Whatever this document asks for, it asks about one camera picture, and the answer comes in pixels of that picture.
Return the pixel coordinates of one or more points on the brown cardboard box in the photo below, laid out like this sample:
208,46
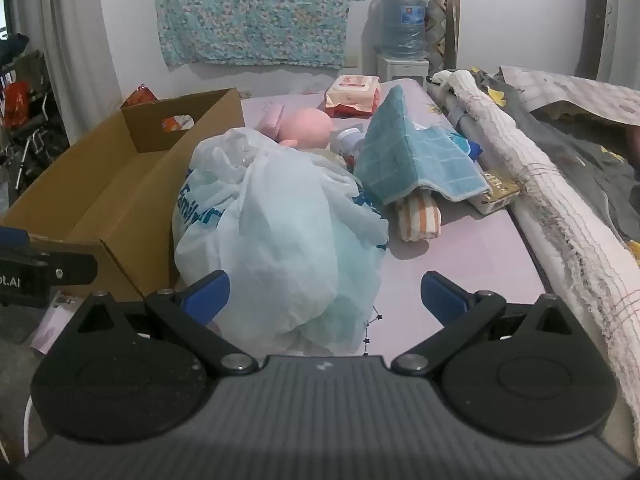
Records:
115,195

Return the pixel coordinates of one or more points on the light blue plastic bag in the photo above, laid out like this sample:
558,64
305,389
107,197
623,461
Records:
295,260

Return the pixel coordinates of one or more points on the teal floral cloth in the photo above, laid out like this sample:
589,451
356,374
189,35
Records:
250,10

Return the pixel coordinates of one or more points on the white water dispenser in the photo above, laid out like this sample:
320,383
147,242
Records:
402,69

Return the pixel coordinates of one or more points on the grey tube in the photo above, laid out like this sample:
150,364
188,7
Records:
459,112

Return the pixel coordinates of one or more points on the blue water jug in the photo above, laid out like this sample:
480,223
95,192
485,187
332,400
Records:
405,25

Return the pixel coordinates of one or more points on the light checkered quilt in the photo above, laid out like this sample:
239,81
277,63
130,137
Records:
575,90

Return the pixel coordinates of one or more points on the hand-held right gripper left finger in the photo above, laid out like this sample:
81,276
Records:
205,294

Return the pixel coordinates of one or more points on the pink plush toy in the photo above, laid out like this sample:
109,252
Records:
305,127

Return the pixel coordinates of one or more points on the woven patterned bag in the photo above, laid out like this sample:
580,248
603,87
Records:
442,30

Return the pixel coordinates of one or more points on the red snack bag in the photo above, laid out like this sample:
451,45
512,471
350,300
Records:
141,96

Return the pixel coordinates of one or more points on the white box with gold label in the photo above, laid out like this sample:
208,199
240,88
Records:
500,191

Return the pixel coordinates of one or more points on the dark door frame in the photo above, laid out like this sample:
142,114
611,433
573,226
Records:
597,20

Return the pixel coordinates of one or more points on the grey printed blanket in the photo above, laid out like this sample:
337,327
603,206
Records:
590,160

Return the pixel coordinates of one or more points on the teal checkered towel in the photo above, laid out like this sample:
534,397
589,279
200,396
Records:
395,160

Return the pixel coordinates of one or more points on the white plastic bag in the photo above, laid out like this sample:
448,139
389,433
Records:
210,240

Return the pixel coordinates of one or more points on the orange striped cloth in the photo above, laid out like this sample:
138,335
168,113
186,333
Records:
417,220

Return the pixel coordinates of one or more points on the white knitted blanket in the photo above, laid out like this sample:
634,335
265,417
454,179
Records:
540,200

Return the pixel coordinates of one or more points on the metal rack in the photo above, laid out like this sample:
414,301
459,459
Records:
35,145

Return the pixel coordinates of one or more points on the wet wipes pack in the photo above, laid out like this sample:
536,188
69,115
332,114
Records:
352,92

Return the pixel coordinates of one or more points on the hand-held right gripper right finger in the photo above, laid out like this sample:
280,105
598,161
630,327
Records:
442,296

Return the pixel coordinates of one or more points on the orange plastic bag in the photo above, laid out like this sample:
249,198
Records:
15,102

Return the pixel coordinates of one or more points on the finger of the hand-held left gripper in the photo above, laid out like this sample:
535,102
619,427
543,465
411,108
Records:
72,269
12,237

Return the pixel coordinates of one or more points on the white curtain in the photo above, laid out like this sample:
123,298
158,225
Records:
75,20

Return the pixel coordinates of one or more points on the white paper sheet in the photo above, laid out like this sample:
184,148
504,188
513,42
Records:
50,330

